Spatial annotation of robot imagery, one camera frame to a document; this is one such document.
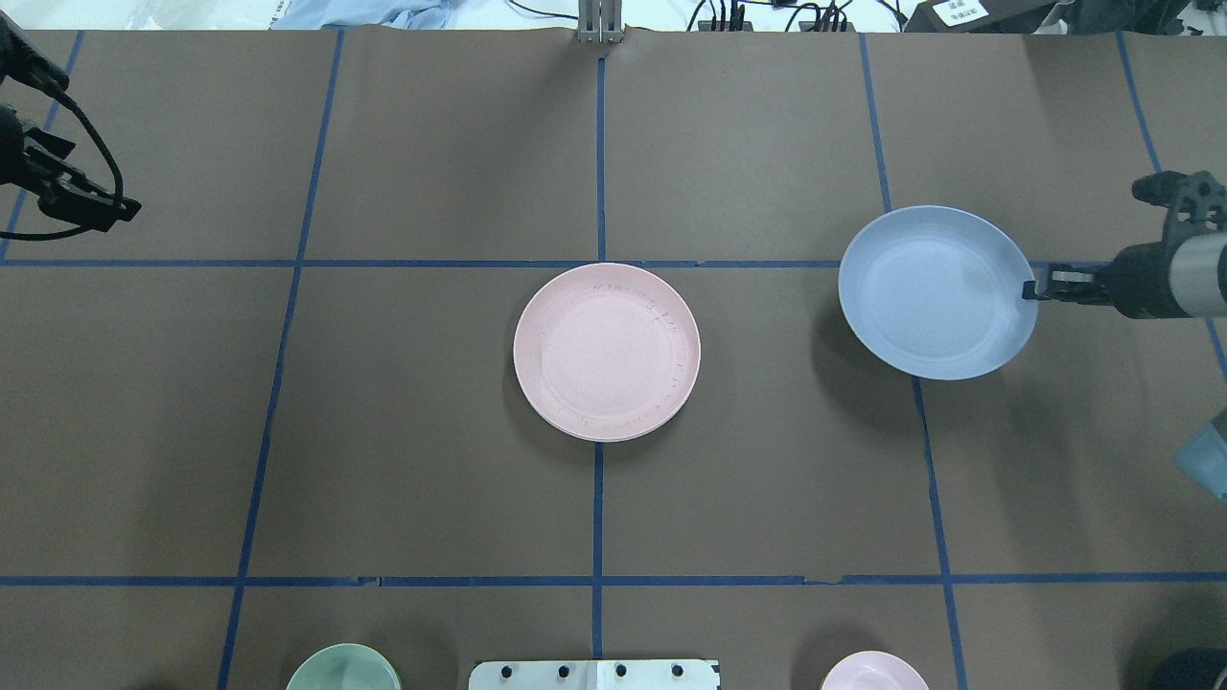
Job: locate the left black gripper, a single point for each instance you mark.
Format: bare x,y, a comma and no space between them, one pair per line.
59,185

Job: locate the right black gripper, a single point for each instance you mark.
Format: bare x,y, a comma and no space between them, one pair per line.
1141,281

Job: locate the light blue plate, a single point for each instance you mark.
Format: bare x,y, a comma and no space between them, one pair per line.
937,293

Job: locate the pink plate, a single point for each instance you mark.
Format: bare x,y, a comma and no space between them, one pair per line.
607,352

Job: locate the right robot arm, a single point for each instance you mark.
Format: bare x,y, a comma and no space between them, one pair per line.
1182,275

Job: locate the light blue cup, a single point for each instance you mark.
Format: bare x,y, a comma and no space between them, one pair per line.
1203,457

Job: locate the light blue cloth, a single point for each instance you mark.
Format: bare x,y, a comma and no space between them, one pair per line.
339,15

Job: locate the dark blue pot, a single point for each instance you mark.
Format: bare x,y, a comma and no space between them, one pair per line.
1194,668

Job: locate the pink bowl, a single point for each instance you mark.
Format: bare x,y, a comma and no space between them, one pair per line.
873,670

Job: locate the green bowl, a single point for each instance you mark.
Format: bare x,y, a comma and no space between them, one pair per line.
345,666

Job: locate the aluminium frame post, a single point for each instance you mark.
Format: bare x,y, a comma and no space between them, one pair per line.
600,22

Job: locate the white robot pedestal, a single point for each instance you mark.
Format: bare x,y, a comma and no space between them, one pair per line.
684,673

